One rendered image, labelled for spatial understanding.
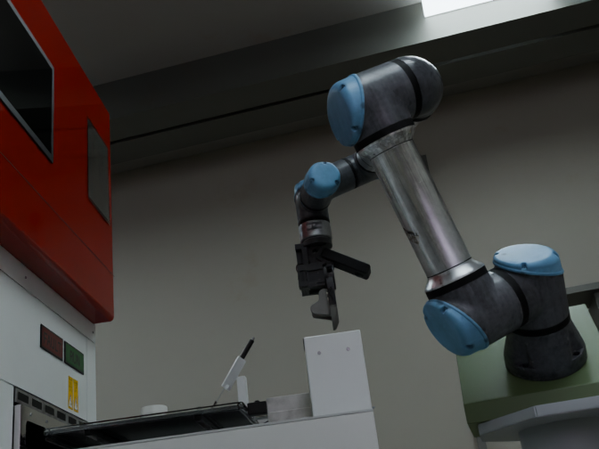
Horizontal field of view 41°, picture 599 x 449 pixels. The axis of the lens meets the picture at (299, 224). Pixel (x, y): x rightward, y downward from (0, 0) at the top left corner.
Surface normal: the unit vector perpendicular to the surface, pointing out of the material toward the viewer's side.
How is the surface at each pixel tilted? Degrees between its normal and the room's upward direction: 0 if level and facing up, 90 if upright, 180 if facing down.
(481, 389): 45
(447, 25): 90
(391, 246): 90
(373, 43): 90
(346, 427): 90
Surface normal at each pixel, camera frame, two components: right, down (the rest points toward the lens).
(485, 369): -0.27, -0.90
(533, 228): -0.25, -0.37
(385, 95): 0.29, -0.21
